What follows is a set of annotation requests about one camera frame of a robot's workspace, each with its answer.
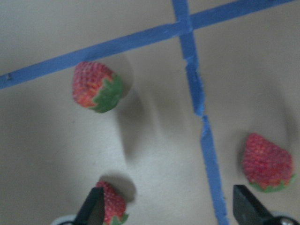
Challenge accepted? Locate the strawberry red one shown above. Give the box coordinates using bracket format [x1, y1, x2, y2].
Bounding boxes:
[96, 180, 128, 225]

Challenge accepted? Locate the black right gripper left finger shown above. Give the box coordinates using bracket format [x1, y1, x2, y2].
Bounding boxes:
[74, 187, 105, 225]

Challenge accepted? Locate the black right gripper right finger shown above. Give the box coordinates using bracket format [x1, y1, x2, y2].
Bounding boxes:
[233, 185, 299, 225]

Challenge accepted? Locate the strawberry with green top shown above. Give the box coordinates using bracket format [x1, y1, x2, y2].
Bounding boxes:
[72, 61, 123, 113]

